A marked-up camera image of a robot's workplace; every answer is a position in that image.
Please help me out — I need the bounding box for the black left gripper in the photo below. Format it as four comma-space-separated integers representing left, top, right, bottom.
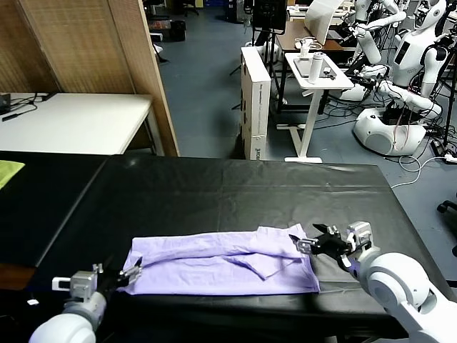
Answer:
95, 256, 144, 292

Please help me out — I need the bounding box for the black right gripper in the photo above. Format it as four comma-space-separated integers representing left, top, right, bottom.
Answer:
288, 224, 353, 260

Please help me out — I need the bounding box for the lavender t-shirt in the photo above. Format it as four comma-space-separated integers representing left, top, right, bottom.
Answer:
117, 223, 321, 297

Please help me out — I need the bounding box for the large black table cover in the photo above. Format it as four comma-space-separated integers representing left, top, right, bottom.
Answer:
28, 155, 453, 322

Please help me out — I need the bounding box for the small black table cover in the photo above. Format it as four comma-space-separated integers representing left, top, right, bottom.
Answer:
0, 150, 108, 269

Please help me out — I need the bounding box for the small white standing desk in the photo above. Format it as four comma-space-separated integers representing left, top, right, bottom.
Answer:
276, 52, 355, 164

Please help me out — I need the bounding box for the white humanoid robot wheeled base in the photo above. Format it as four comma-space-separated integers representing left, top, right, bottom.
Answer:
352, 0, 453, 157

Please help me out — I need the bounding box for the black office chair base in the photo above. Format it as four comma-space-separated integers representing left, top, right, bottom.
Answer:
437, 192, 457, 258

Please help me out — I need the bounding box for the tall white cardboard box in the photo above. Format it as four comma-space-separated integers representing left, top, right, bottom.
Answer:
240, 46, 272, 161

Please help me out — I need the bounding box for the floor power strip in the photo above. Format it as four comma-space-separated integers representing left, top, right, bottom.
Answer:
430, 139, 457, 164

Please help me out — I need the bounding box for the green cloth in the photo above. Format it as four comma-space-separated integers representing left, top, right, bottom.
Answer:
0, 160, 26, 190

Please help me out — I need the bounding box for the white rectangular table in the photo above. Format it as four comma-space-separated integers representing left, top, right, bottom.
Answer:
0, 92, 158, 156

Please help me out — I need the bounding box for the white thermos bottle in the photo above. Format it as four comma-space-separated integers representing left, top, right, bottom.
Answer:
308, 51, 325, 85

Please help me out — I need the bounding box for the grey tablet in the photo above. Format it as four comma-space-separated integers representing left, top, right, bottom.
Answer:
293, 56, 338, 79

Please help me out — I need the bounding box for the white phone holder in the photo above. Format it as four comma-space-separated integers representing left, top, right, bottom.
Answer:
294, 37, 321, 58

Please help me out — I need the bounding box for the brown wooden desk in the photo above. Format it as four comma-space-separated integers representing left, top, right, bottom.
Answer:
276, 19, 358, 54

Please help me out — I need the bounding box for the white open laptop lid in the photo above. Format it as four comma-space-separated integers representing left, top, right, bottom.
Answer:
304, 0, 342, 46

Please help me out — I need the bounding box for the black monitor on tripod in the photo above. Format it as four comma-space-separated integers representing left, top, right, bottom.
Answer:
230, 0, 288, 111

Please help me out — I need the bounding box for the wooden partition screen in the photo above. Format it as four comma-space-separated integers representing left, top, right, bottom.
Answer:
0, 0, 181, 158

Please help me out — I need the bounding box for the black trash bin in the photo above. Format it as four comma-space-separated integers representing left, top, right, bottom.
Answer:
169, 20, 186, 42

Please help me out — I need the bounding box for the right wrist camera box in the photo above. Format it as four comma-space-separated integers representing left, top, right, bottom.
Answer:
346, 221, 373, 251

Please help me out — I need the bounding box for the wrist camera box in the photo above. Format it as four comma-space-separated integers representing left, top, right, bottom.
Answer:
346, 221, 373, 251
51, 270, 99, 299

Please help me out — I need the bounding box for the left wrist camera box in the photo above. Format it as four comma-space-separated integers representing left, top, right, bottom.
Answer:
51, 270, 99, 299

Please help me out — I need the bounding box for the white floor cable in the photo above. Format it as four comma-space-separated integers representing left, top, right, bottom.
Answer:
391, 155, 454, 189

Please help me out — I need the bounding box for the black cable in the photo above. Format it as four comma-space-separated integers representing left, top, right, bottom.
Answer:
1, 91, 58, 122

